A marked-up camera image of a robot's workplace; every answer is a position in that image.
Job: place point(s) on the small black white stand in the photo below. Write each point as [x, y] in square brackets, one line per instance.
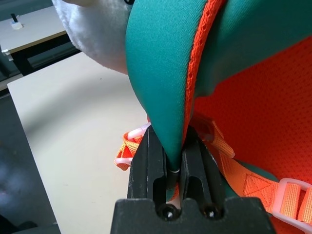
[15, 23]

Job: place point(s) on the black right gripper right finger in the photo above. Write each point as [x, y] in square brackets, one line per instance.
[202, 175]

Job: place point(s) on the wood top black frame table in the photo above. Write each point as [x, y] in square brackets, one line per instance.
[36, 31]

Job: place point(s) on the grey white plush toy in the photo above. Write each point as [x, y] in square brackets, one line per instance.
[97, 36]

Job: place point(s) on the white corner bracket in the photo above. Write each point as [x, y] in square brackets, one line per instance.
[6, 54]

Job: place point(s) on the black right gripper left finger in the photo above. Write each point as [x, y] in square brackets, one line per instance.
[146, 170]

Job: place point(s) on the teal and orange backpack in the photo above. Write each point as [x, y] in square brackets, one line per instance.
[158, 73]

